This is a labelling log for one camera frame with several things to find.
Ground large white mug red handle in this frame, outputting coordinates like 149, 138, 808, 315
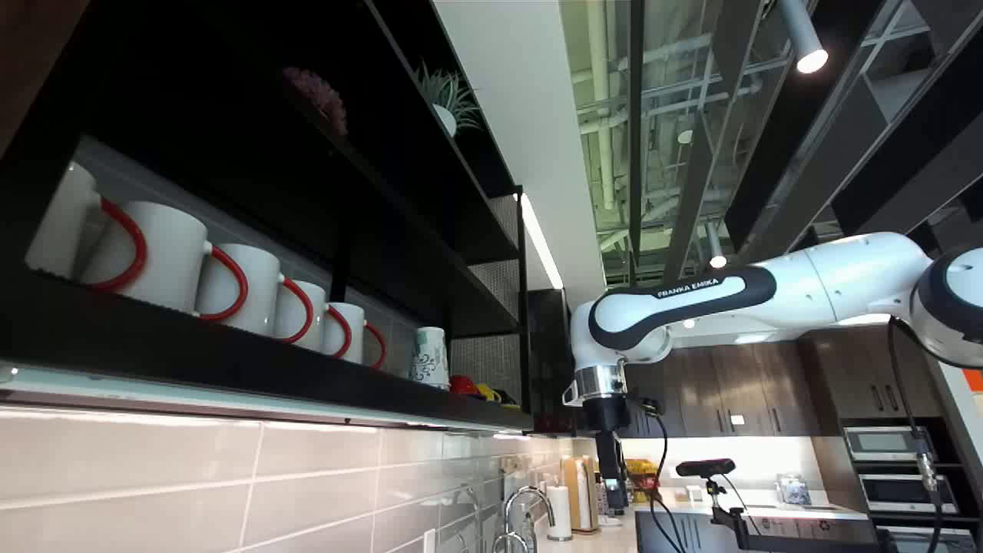
81, 201, 209, 315

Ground purple flower decoration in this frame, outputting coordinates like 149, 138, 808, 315
284, 69, 347, 135

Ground white mug at far left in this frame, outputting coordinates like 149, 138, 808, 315
25, 162, 103, 280

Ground green potted plant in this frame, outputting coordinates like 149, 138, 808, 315
415, 66, 480, 138

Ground black wall shelf unit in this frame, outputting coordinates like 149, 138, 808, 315
0, 0, 532, 428

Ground patterned white cup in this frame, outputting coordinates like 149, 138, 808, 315
413, 326, 449, 391

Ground black camera on stand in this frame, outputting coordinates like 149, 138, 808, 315
675, 458, 770, 549

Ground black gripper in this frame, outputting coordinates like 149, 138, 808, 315
588, 396, 628, 517

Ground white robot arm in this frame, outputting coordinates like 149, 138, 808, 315
561, 230, 983, 513

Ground white paper towel roll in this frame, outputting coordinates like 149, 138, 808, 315
546, 486, 572, 540

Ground yellow items on counter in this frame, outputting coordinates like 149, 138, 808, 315
625, 458, 656, 504

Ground red and yellow fruit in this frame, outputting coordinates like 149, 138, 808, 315
449, 375, 514, 407

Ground built-in oven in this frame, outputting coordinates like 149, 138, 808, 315
845, 423, 958, 553

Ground chrome kitchen faucet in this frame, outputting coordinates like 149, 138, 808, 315
449, 464, 557, 553

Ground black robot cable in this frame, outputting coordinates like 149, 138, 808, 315
625, 396, 687, 553

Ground wooden box on counter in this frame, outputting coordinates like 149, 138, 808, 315
561, 458, 600, 536

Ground white ceiling spotlight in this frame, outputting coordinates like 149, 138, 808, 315
777, 0, 831, 74

